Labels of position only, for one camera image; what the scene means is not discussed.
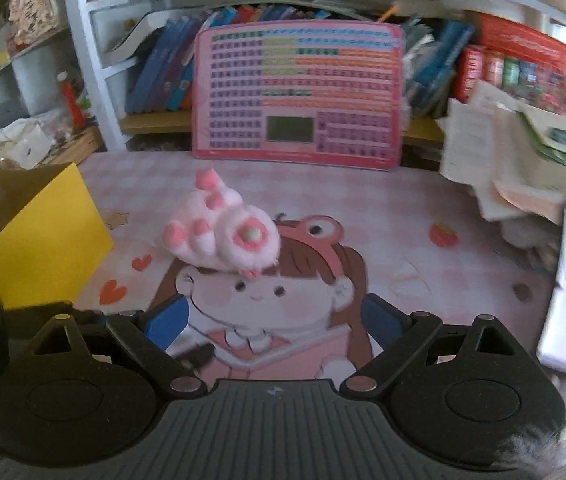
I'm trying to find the grey furry plush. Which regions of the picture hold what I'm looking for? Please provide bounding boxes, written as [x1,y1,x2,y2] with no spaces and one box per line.
[493,355,566,480]

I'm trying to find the floral fabric pouch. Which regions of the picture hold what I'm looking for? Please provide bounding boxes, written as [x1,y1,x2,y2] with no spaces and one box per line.
[9,0,60,45]

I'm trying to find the colourful small boxes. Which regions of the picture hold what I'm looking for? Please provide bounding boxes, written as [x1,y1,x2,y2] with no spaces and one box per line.
[455,45,566,103]

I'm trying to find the pink plush paw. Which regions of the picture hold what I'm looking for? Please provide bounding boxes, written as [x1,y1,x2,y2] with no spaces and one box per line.
[163,167,281,278]

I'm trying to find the red box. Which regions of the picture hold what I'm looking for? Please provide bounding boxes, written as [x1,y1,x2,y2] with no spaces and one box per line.
[473,12,566,69]

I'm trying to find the yellow cardboard box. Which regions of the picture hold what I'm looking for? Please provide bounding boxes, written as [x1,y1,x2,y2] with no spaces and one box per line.
[0,161,114,311]

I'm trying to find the row of children's books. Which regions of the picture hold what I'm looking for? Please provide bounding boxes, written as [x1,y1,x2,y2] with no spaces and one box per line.
[125,2,478,117]

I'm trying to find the white bookshelf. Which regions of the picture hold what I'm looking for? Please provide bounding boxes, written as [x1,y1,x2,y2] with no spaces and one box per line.
[0,0,566,152]

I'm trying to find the pink learning board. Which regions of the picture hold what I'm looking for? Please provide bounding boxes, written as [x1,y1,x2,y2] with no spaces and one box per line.
[192,21,406,173]

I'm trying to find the pile of papers and books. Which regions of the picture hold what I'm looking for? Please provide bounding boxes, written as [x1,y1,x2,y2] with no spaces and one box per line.
[438,80,566,252]

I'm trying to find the pink checkered printed tablecloth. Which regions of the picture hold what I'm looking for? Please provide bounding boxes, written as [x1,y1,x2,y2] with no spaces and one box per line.
[68,152,566,411]

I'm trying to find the red bottle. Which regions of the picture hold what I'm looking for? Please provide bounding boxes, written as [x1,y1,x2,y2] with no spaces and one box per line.
[58,72,90,129]

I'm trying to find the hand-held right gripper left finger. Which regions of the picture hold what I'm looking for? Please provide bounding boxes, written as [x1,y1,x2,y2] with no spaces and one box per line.
[25,292,208,401]

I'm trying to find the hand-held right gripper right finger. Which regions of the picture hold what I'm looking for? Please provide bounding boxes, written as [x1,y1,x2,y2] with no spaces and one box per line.
[338,292,538,397]

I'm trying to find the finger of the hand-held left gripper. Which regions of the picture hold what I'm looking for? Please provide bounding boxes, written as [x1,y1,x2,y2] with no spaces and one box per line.
[5,301,76,357]

